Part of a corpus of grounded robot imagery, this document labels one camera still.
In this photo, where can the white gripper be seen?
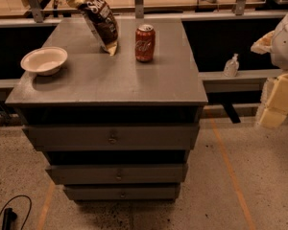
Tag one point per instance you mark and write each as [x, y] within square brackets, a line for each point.
[285, 45]

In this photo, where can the red coke can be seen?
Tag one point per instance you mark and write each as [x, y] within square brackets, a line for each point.
[145, 41]

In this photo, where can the white paper bowl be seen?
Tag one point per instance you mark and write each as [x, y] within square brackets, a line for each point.
[45, 61]

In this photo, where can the clear sanitizer pump bottle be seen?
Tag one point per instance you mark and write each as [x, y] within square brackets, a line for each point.
[231, 67]

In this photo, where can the grey drawer cabinet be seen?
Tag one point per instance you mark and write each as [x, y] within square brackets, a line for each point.
[96, 89]

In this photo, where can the middle grey drawer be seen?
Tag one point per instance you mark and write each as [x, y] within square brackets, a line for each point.
[117, 174]

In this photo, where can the grey drawer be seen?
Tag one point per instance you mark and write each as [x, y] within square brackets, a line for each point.
[123, 191]
[72, 138]
[117, 174]

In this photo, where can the brown chip bag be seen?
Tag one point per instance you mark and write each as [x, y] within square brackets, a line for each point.
[101, 22]

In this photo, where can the top grey drawer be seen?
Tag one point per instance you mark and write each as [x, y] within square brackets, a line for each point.
[72, 138]

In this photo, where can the bottom grey drawer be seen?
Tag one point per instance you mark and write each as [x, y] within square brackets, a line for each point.
[123, 191]

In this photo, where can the black device on floor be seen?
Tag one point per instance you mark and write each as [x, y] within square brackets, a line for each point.
[8, 219]

